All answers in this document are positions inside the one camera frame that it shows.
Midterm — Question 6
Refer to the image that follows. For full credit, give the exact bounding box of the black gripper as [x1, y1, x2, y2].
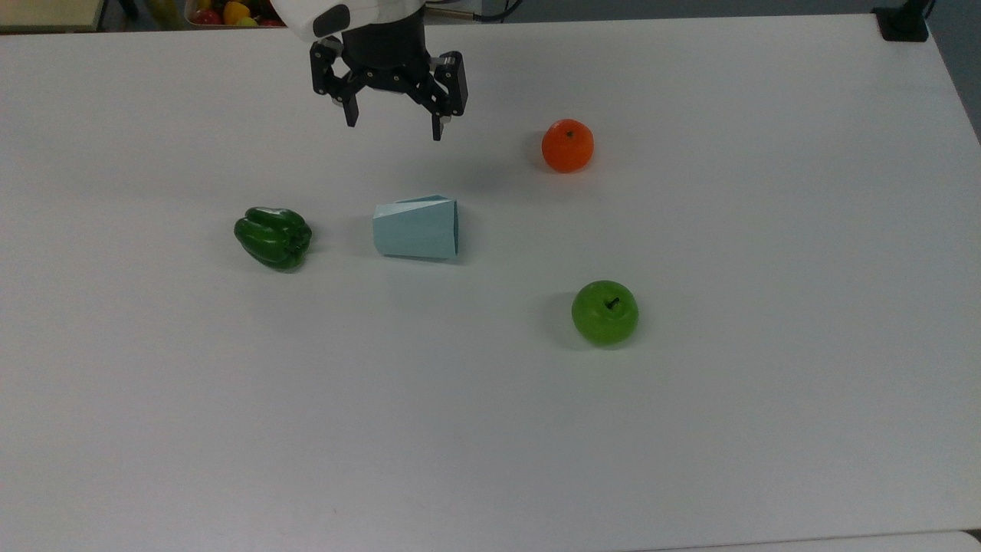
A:
[310, 11, 468, 142]

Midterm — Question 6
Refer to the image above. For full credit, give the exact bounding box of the light blue faceted mug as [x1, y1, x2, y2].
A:
[372, 195, 461, 261]

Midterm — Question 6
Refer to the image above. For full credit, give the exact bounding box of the bin of toy fruit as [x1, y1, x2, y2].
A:
[184, 0, 287, 29]

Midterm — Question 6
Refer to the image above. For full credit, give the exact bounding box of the orange fruit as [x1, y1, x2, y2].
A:
[541, 119, 595, 174]

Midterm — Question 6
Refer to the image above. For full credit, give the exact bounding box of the green bell pepper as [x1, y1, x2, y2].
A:
[234, 206, 313, 271]

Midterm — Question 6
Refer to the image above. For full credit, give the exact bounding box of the green apple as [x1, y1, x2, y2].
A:
[571, 280, 640, 347]

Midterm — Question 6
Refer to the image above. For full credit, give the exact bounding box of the beige side table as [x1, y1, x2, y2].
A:
[0, 0, 108, 33]

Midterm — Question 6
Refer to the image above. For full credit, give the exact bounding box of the black table clamp mount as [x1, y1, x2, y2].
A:
[873, 0, 937, 42]

